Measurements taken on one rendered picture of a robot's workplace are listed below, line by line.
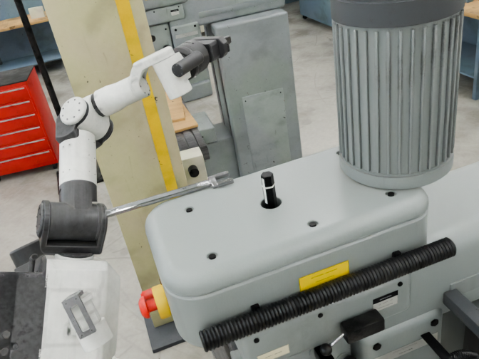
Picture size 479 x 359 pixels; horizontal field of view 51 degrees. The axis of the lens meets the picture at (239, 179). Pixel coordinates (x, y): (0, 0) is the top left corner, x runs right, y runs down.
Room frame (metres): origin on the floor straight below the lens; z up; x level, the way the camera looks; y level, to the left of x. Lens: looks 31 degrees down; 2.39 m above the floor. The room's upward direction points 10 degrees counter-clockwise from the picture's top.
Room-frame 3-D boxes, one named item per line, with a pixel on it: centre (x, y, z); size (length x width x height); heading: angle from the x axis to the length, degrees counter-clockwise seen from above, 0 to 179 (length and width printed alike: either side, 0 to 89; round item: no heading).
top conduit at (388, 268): (0.60, -0.12, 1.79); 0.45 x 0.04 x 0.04; 104
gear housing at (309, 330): (0.75, -0.09, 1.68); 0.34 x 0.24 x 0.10; 104
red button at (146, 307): (0.67, 0.20, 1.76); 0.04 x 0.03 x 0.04; 14
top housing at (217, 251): (0.74, -0.06, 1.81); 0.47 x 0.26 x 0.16; 104
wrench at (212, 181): (0.82, 0.13, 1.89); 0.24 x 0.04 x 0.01; 103
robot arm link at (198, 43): (1.36, 0.05, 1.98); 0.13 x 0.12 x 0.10; 56
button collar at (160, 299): (0.68, 0.18, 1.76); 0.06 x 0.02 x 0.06; 14
